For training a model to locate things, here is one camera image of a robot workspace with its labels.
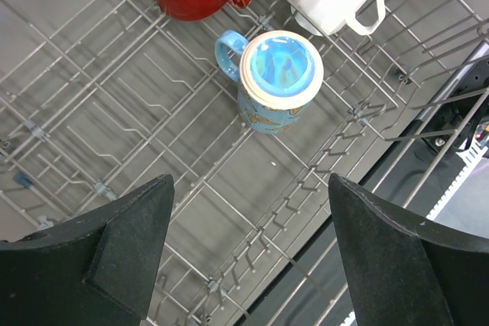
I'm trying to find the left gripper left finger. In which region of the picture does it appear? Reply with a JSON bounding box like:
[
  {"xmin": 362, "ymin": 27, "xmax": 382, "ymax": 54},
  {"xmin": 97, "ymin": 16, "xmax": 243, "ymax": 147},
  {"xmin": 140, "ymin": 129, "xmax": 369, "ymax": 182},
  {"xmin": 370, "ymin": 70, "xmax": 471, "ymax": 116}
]
[{"xmin": 1, "ymin": 174, "xmax": 175, "ymax": 325}]

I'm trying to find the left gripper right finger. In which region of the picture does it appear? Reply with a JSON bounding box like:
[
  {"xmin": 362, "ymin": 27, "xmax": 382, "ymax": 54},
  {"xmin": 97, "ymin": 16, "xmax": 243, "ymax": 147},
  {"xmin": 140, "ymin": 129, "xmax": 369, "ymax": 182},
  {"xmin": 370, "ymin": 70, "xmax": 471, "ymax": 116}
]
[{"xmin": 328, "ymin": 173, "xmax": 489, "ymax": 326}]

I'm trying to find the blue patterned mug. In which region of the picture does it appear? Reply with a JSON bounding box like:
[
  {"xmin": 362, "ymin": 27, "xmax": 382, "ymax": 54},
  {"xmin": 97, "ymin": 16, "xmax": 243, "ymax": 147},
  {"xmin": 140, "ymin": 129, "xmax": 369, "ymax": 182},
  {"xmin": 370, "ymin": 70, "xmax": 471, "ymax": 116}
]
[{"xmin": 214, "ymin": 30, "xmax": 324, "ymax": 134}]

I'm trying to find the grey wire dish rack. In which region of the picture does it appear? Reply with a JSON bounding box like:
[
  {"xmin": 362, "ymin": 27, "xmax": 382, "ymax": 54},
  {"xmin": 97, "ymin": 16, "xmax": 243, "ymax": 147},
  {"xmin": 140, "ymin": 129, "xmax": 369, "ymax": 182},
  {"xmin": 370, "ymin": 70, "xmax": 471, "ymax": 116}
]
[{"xmin": 1, "ymin": 0, "xmax": 488, "ymax": 325}]

